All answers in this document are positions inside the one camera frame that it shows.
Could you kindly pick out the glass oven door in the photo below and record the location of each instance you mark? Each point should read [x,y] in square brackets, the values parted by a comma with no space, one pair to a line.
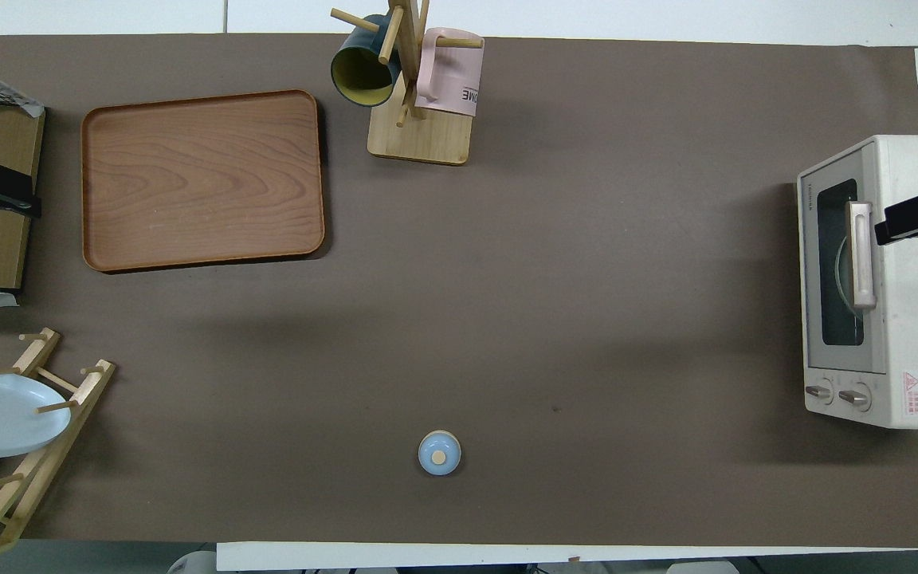
[814,319]

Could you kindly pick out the silver oven knob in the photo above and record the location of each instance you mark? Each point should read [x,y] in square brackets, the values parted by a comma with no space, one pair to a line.
[819,393]
[855,397]

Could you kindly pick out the red warning sticker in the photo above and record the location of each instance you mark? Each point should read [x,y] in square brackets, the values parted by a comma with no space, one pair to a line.
[912,393]

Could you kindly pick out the wooden dish rack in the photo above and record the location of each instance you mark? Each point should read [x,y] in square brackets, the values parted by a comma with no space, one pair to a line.
[96,383]

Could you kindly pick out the wooden serving tray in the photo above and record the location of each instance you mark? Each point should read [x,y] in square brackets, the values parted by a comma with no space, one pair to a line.
[204,183]

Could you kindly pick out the dark green mug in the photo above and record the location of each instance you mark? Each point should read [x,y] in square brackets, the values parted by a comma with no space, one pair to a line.
[359,76]

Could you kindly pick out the brown table mat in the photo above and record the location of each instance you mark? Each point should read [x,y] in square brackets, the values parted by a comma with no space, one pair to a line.
[507,319]

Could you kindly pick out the wooden mug tree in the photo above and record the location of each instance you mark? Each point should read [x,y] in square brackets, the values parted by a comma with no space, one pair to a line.
[427,139]

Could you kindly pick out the pink mug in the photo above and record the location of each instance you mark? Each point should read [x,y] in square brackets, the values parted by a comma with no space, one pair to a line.
[447,80]

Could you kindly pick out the small blue lidded jar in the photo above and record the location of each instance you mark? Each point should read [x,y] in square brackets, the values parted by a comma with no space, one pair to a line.
[439,454]

